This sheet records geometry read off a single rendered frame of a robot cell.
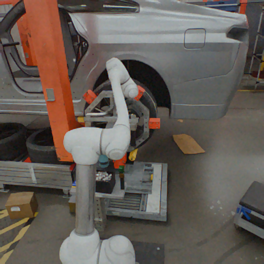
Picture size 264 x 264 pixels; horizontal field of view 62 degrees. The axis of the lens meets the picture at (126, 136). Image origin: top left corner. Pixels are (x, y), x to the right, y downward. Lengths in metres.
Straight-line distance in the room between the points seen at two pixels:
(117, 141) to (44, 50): 0.98
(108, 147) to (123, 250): 0.52
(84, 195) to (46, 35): 1.12
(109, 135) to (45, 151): 1.39
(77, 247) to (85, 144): 0.53
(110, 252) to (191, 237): 1.00
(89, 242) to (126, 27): 1.66
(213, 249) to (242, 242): 0.25
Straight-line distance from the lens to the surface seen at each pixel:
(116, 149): 1.01
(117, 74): 1.40
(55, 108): 1.85
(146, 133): 1.85
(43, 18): 1.74
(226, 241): 2.12
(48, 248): 2.10
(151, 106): 1.85
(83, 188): 1.14
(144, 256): 1.53
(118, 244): 1.23
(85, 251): 1.26
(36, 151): 2.42
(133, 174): 2.28
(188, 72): 2.09
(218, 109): 2.24
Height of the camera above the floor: 1.59
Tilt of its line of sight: 27 degrees down
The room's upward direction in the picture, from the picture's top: 3 degrees counter-clockwise
